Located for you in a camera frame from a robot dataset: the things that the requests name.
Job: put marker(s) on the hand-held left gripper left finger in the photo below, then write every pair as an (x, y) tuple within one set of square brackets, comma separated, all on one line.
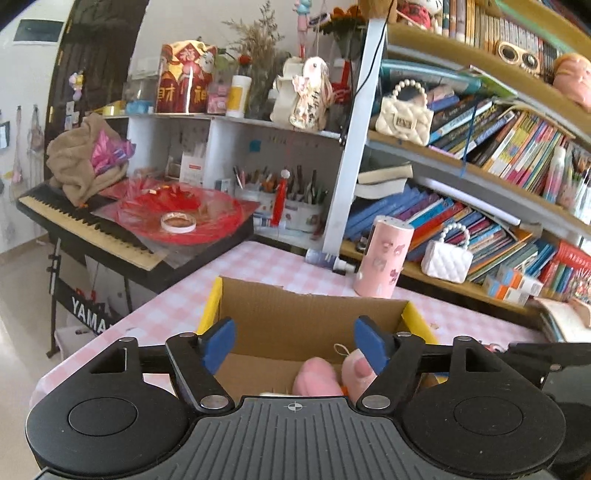
[(219, 346)]

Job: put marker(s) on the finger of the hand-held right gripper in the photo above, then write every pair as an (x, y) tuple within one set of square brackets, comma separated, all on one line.
[(545, 353)]

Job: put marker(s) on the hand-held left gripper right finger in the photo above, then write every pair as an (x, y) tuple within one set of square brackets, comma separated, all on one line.
[(371, 346)]

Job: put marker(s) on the pink plush pig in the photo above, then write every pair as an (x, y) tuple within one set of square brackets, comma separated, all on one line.
[(358, 369)]

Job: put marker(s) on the pink plush chick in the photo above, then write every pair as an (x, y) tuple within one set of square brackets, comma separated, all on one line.
[(316, 376)]

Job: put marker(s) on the yellow cardboard box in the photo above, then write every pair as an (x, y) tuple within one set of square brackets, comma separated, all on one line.
[(286, 323)]

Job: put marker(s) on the stack of papers and booklets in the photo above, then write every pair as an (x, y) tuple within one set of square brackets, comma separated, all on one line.
[(563, 318)]

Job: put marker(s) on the orange and white carton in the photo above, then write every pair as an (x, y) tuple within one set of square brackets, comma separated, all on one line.
[(503, 291), (519, 280)]

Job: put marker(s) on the pink cylinder container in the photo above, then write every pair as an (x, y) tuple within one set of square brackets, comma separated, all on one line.
[(383, 258)]

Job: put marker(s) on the red boxed book set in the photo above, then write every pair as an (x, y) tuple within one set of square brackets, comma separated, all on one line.
[(570, 267)]

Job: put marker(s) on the blue and white glue tube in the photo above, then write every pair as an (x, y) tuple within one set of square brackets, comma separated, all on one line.
[(323, 259)]

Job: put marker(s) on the white quilted handbag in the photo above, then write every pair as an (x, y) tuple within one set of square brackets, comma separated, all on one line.
[(445, 261)]

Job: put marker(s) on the white tape roll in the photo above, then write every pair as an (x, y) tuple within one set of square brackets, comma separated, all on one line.
[(178, 222)]

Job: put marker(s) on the red festive packets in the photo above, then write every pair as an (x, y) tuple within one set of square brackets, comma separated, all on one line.
[(212, 212)]

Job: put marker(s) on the black keyboard stand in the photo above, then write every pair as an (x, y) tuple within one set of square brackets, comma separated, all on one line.
[(87, 309)]

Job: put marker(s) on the pen holders with pens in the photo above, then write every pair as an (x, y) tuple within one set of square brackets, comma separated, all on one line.
[(300, 207)]

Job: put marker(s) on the red tassel pen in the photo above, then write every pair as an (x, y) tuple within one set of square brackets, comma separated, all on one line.
[(280, 198)]

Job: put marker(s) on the stack of thick pale books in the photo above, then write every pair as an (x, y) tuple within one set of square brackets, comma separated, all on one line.
[(383, 180)]

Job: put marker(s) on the coloured pencils holder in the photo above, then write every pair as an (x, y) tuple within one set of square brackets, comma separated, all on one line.
[(572, 184)]

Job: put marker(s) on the black electronic keyboard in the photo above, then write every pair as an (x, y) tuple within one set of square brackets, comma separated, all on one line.
[(92, 230)]

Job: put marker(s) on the white box with red label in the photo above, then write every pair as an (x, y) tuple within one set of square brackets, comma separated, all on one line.
[(191, 168)]

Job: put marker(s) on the wooden bookshelf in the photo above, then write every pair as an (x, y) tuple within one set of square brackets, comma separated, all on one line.
[(461, 168)]

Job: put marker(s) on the white shelf unit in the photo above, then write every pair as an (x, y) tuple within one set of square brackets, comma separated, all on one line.
[(231, 143)]

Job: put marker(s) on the row of thin colourful books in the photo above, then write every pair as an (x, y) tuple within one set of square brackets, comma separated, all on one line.
[(512, 143)]

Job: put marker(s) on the pink shiny wrapping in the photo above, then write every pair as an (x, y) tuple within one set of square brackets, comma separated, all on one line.
[(111, 150)]

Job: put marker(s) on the cream quilted handbag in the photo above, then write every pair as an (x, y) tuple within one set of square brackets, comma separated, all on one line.
[(404, 120)]

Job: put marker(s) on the brown cloth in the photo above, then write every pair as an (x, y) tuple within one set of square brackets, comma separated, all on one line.
[(74, 161)]

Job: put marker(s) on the small pink box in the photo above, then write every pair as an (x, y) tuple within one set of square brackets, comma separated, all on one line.
[(217, 99)]

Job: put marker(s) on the white and yellow bottle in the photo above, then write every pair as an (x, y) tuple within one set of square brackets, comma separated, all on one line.
[(238, 97)]

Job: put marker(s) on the cream paper ornament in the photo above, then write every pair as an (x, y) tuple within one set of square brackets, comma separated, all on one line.
[(302, 94)]

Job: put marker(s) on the red festive canister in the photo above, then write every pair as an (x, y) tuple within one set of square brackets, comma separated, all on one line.
[(184, 78)]

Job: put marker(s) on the clear plastic boxes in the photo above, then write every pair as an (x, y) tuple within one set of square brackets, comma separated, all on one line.
[(141, 87)]

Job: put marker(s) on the pink doll head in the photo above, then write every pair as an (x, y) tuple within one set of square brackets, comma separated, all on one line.
[(572, 78)]

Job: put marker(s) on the gold twin speaker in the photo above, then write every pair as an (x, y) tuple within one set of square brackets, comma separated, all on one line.
[(517, 57)]

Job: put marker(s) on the dried flower bunch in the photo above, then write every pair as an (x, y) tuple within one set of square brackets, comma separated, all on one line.
[(258, 41)]

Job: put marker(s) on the dark door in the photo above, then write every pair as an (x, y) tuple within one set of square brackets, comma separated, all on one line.
[(92, 55)]

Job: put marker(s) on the orange artificial flowers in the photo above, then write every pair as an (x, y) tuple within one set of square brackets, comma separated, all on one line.
[(344, 18)]

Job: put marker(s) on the pink and blue figurine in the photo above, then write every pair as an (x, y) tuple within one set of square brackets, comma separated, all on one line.
[(303, 23)]

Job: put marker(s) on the row of upright paperback books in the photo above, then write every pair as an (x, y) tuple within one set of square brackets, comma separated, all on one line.
[(489, 23)]

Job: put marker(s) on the brown teddy bear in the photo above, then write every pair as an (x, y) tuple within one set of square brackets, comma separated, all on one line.
[(376, 9)]

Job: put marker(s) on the red and white doll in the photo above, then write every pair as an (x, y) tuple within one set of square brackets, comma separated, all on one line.
[(418, 11)]

